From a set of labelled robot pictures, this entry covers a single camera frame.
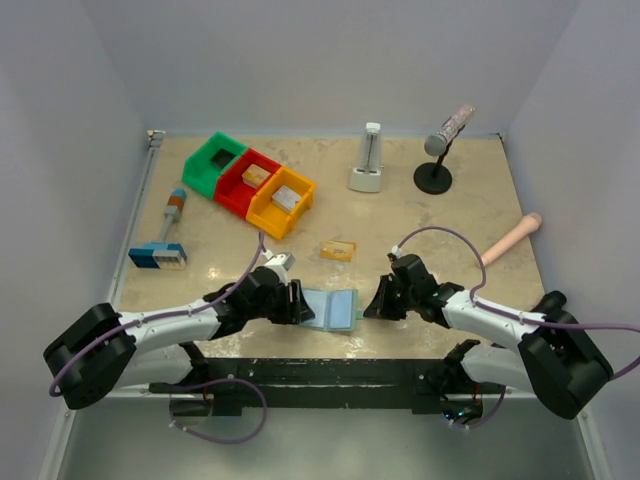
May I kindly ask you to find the green card holder wallet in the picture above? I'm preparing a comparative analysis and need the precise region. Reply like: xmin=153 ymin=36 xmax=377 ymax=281
xmin=300 ymin=289 xmax=361 ymax=332

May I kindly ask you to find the gold VIP card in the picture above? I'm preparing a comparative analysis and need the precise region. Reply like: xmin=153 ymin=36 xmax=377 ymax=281
xmin=320 ymin=241 xmax=332 ymax=259
xmin=328 ymin=240 xmax=356 ymax=262

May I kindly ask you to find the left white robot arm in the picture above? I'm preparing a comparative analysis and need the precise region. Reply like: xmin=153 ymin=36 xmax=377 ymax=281
xmin=43 ymin=266 xmax=315 ymax=410

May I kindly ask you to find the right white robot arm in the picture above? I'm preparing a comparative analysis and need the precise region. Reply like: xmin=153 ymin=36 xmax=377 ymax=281
xmin=364 ymin=254 xmax=614 ymax=419

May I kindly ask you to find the card stack in yellow bin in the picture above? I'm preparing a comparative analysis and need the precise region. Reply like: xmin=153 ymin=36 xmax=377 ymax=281
xmin=271 ymin=185 xmax=301 ymax=213

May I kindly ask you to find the card stack in red bin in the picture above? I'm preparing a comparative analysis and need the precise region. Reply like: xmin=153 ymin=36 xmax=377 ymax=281
xmin=242 ymin=164 xmax=271 ymax=189

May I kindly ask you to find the yellow plastic bin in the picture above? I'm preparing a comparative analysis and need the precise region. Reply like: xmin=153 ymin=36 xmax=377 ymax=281
xmin=246 ymin=166 xmax=316 ymax=240

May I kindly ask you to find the black microphone stand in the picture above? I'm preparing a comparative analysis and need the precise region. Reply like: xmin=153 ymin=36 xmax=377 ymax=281
xmin=413 ymin=131 xmax=453 ymax=195

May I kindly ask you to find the red plastic bin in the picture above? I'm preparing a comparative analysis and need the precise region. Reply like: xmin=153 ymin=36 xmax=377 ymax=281
xmin=214 ymin=149 xmax=281 ymax=219

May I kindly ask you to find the toy block hammer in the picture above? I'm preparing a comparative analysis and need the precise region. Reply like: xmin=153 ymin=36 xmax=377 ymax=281
xmin=128 ymin=188 xmax=188 ymax=270

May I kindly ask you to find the white metronome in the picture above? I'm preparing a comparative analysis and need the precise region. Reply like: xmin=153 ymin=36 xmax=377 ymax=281
xmin=348 ymin=122 xmax=383 ymax=193

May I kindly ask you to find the grey glitter microphone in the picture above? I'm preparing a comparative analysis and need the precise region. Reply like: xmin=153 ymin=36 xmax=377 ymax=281
xmin=424 ymin=104 xmax=476 ymax=157

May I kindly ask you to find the green plastic bin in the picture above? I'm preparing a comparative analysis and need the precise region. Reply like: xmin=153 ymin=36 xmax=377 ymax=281
xmin=182 ymin=132 xmax=248 ymax=199

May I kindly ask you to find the black item in green bin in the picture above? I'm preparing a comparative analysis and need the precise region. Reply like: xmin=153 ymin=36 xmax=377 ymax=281
xmin=210 ymin=149 xmax=235 ymax=170

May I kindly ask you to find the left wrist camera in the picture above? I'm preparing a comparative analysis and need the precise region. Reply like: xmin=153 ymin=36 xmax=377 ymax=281
xmin=264 ymin=252 xmax=295 ymax=284

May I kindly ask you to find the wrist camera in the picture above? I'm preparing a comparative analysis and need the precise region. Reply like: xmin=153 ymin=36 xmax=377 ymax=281
xmin=387 ymin=245 xmax=405 ymax=263
xmin=264 ymin=252 xmax=295 ymax=284

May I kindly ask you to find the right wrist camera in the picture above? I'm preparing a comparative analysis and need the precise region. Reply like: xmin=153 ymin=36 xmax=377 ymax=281
xmin=387 ymin=245 xmax=405 ymax=263

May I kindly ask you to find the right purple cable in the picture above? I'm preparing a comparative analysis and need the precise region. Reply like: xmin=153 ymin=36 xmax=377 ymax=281
xmin=394 ymin=226 xmax=640 ymax=431

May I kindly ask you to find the purple cable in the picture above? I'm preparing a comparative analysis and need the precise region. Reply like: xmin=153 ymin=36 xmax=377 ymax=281
xmin=48 ymin=230 xmax=271 ymax=443
xmin=394 ymin=226 xmax=640 ymax=431

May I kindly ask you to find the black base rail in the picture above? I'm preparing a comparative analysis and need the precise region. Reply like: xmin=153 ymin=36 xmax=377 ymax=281
xmin=149 ymin=357 xmax=494 ymax=416

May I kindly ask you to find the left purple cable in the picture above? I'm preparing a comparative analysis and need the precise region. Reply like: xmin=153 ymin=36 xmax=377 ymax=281
xmin=48 ymin=230 xmax=271 ymax=443

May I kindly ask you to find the aluminium frame rail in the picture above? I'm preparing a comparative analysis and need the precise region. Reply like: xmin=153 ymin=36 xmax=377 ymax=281
xmin=37 ymin=130 xmax=166 ymax=480

